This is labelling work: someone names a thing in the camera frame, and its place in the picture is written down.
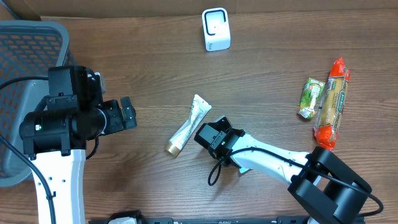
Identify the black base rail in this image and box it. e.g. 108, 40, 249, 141
88, 210, 317, 224

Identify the white tube gold cap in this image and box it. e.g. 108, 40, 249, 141
164, 95, 212, 157

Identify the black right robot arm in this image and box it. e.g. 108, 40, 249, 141
194, 116, 372, 223

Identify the teal snack packet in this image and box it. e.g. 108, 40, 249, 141
239, 168, 249, 174

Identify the grey plastic mesh basket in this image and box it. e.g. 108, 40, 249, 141
0, 20, 77, 189

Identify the green tea packet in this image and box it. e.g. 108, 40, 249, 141
297, 77, 325, 119

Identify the white barcode scanner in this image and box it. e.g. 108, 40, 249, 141
201, 7, 231, 52

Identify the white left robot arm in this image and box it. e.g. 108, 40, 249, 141
19, 65, 137, 223

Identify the orange spaghetti packet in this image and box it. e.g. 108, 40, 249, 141
313, 57, 350, 151

